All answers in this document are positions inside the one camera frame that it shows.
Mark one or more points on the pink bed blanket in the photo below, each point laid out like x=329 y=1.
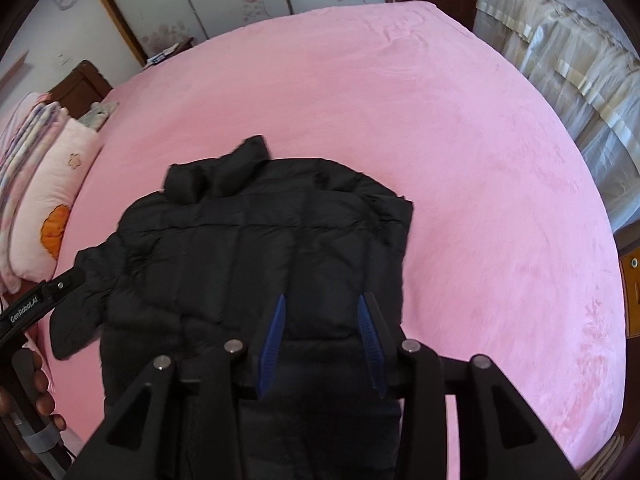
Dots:
x=450 y=160

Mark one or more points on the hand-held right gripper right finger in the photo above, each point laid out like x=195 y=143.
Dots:
x=372 y=347

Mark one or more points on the white lace curtain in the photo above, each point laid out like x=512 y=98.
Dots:
x=565 y=60

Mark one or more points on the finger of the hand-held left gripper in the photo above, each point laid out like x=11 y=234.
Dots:
x=70 y=277

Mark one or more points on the striped folded quilt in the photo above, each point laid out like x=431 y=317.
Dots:
x=30 y=130

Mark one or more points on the small grey white cloth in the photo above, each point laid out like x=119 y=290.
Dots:
x=97 y=114

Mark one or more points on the wooden headboard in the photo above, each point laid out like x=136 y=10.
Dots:
x=80 y=85

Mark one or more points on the floral sliding door wardrobe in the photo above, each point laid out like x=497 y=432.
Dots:
x=225 y=0

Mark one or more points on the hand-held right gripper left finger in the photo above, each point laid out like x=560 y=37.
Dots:
x=270 y=347

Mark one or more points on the white wall socket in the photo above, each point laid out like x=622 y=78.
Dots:
x=61 y=58

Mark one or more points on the pink flower print pillow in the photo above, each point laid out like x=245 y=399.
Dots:
x=55 y=185

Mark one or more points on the person's left hand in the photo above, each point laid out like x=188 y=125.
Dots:
x=42 y=385

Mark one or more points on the yellow wooden cabinet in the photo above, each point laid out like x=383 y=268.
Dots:
x=631 y=285

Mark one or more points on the black puffer jacket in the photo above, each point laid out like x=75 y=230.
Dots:
x=250 y=240

